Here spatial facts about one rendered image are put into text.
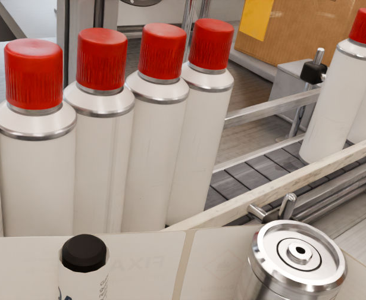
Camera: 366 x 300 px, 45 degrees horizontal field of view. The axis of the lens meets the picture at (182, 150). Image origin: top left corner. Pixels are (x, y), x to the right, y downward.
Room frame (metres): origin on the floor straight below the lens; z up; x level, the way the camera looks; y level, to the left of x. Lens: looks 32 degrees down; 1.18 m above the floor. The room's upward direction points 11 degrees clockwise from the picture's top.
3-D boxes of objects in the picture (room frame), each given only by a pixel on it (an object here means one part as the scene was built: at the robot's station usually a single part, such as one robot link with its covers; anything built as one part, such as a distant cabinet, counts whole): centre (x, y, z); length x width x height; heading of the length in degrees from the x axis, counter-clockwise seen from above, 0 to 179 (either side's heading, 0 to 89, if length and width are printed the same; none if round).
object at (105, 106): (0.28, 0.07, 0.98); 0.05 x 0.05 x 0.20
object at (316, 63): (0.65, -0.19, 0.91); 0.07 x 0.03 x 0.16; 45
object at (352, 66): (0.52, -0.18, 0.98); 0.05 x 0.05 x 0.20
